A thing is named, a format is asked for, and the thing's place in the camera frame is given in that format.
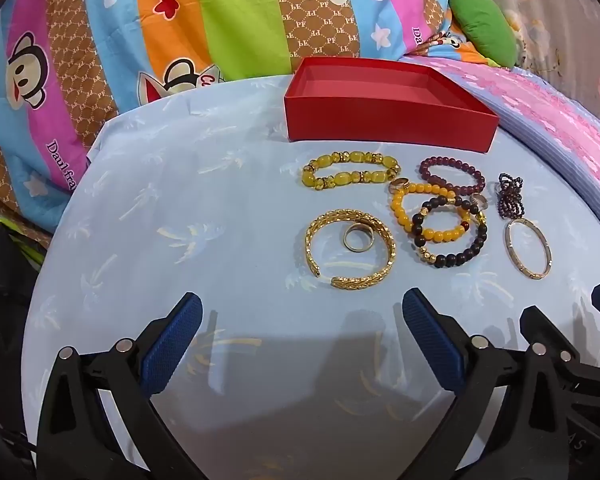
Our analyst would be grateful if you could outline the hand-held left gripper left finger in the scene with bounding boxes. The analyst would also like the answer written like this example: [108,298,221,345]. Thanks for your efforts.
[36,291,204,480]

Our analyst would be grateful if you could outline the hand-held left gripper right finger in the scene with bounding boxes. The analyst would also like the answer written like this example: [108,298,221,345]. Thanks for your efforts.
[401,288,567,480]

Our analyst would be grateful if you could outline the rose gold bangle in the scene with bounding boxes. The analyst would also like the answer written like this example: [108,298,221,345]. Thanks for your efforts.
[504,217,551,280]

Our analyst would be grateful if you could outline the gold cuff bracelet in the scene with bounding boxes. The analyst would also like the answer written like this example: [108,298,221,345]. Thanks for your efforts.
[305,208,397,289]

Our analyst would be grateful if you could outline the dark brown bead bracelet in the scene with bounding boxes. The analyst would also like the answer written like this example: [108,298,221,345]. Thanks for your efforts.
[411,195,489,268]

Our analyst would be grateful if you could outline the purple small-bead strand bracelet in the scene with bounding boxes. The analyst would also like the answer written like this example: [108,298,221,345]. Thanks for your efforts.
[495,172,528,221]

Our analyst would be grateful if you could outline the wide gold ring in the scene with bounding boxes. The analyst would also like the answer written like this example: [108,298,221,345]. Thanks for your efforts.
[342,221,376,252]

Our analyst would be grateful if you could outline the orange-yellow bead bracelet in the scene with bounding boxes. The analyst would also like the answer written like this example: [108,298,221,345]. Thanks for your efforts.
[390,183,473,246]

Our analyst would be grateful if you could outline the red cardboard box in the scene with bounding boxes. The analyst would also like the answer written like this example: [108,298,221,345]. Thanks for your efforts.
[283,56,501,153]

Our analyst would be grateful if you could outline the light blue palm-print cloth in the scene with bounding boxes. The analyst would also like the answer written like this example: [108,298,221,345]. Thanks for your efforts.
[22,72,600,480]

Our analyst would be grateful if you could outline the pink floral quilt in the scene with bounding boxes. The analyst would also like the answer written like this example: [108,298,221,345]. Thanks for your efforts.
[430,57,600,241]

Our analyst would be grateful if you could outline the beige floral cloth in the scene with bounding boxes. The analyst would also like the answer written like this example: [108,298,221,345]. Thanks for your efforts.
[472,0,600,116]

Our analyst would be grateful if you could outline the green pillow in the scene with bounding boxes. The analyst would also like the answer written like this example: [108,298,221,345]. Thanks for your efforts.
[449,0,517,68]

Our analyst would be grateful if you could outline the colourful monkey-print blanket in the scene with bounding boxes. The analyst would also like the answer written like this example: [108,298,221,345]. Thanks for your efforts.
[0,0,476,236]

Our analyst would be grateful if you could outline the maroon bead bracelet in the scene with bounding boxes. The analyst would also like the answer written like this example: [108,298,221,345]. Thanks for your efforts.
[419,156,486,196]

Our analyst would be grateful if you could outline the yellow-green bead bracelet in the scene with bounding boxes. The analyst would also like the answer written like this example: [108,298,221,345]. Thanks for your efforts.
[301,151,402,192]

